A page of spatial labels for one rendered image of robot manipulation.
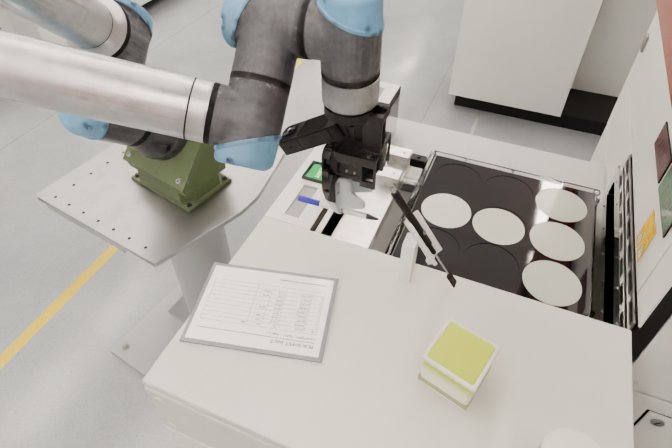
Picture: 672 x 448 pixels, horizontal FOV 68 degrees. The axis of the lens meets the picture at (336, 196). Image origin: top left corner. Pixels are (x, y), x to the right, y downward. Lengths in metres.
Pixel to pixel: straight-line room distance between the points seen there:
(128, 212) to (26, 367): 1.02
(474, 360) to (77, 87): 0.57
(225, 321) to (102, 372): 1.24
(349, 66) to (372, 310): 0.37
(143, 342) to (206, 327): 1.21
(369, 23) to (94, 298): 1.80
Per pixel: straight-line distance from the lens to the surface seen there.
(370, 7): 0.57
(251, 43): 0.61
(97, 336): 2.07
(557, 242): 1.04
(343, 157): 0.68
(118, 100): 0.61
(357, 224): 1.01
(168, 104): 0.60
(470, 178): 1.12
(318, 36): 0.59
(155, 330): 1.99
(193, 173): 1.12
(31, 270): 2.41
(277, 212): 0.93
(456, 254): 0.96
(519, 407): 0.74
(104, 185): 1.31
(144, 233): 1.15
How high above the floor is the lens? 1.61
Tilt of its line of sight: 43 degrees down
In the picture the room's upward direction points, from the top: straight up
